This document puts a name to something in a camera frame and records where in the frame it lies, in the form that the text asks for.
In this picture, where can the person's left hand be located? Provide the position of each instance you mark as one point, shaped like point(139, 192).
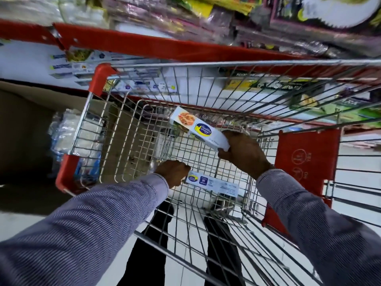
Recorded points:
point(171, 174)

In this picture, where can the person's right hand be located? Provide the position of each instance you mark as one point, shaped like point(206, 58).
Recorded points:
point(247, 156)

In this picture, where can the person's right thumb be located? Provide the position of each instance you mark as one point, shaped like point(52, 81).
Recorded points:
point(223, 153)

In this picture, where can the person's left fingers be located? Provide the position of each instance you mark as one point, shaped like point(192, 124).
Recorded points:
point(184, 174)

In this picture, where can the white foil box blue label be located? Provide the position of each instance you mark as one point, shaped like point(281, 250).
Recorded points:
point(214, 184)

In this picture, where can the white foil box food picture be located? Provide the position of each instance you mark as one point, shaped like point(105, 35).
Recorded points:
point(193, 126)

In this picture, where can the person's left forearm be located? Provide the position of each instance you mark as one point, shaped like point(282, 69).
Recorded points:
point(80, 232)

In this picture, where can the person's right forearm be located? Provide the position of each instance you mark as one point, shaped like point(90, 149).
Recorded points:
point(315, 226)

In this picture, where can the person's left leg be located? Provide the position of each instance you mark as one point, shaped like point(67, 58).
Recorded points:
point(151, 250)

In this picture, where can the person's leg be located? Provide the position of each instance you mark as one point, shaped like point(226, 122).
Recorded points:
point(151, 250)
point(221, 253)

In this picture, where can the red cart seat flap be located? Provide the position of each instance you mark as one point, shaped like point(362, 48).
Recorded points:
point(306, 157)

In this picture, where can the person's right leg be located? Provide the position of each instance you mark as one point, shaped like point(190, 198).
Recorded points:
point(221, 253)

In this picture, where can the clear plastic wrapped packs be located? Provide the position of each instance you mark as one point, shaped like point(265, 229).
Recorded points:
point(64, 136)

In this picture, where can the row of green wrap boxes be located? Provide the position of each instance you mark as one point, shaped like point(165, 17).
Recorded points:
point(342, 107)

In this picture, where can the red metal shelf beam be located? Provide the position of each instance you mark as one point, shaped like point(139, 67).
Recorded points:
point(148, 46)

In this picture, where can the pile of colourful shelf packets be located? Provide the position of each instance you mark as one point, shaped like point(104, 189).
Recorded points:
point(208, 14)

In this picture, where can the row of white wrap boxes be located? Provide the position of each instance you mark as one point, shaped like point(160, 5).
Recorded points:
point(89, 66)

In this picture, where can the brown cardboard box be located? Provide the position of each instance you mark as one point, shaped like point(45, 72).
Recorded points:
point(26, 131)

